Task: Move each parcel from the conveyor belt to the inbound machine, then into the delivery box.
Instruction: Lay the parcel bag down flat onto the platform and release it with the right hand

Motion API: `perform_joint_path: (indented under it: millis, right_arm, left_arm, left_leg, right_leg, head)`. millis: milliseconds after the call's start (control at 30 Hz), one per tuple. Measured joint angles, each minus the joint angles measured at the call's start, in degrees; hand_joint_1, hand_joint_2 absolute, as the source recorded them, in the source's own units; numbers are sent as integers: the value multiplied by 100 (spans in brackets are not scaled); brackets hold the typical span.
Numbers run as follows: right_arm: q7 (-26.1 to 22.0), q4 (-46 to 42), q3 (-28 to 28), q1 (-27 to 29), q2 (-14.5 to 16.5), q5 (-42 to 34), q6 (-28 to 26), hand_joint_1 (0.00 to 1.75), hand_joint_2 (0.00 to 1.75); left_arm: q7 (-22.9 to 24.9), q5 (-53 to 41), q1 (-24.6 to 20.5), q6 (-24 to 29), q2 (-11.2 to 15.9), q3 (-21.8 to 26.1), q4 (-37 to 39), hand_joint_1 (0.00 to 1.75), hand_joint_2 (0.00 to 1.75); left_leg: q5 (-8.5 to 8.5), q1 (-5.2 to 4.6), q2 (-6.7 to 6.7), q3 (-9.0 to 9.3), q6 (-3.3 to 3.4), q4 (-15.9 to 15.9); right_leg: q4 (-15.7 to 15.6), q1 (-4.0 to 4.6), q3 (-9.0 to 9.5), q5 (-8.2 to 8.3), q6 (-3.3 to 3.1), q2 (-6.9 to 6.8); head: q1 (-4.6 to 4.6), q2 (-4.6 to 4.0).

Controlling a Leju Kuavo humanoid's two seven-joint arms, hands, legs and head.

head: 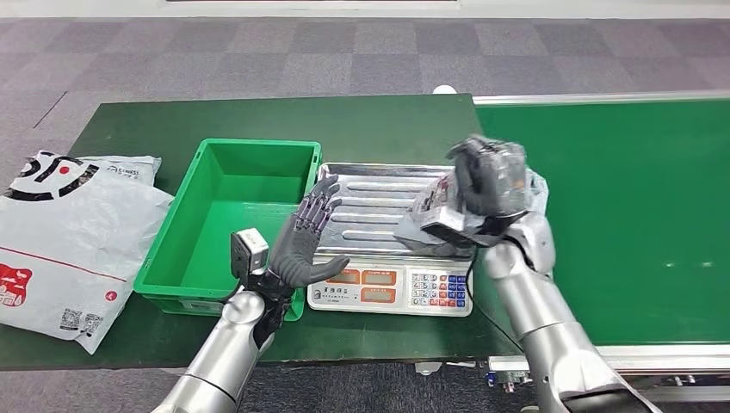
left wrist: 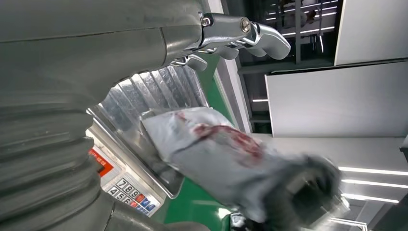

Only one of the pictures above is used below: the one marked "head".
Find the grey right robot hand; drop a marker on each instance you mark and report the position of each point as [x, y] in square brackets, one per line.
[490, 176]

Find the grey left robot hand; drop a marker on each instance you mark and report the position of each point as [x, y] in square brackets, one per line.
[296, 256]

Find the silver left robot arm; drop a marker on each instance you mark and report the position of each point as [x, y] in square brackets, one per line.
[222, 353]

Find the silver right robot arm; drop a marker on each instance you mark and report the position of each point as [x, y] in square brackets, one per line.
[547, 319]

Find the green conveyor belt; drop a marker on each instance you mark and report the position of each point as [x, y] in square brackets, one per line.
[616, 188]

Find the green plastic crate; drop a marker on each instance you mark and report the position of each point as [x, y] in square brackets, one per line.
[239, 228]

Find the white electronic scale steel tray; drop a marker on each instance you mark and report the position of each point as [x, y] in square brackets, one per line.
[371, 216]

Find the large white mailer red print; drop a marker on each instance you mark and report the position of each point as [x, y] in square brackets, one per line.
[68, 256]

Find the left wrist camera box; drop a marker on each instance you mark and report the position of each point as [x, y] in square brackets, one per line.
[249, 251]

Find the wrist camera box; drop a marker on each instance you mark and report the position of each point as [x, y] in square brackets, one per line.
[249, 251]
[447, 222]

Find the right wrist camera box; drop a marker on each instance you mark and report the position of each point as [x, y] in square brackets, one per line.
[447, 222]

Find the white bracket under table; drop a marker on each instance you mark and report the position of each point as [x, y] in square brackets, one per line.
[428, 368]

